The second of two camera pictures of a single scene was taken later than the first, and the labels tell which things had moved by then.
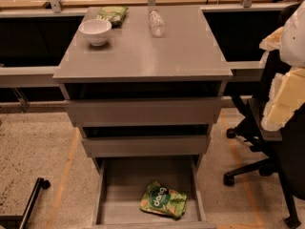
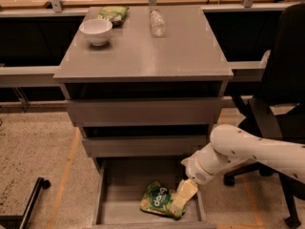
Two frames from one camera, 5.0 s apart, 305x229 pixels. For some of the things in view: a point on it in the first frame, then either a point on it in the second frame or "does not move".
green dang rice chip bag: x=157 y=197 does not move
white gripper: x=294 y=40 → x=196 y=172
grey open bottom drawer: x=122 y=180 does not move
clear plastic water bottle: x=156 y=23 does not move
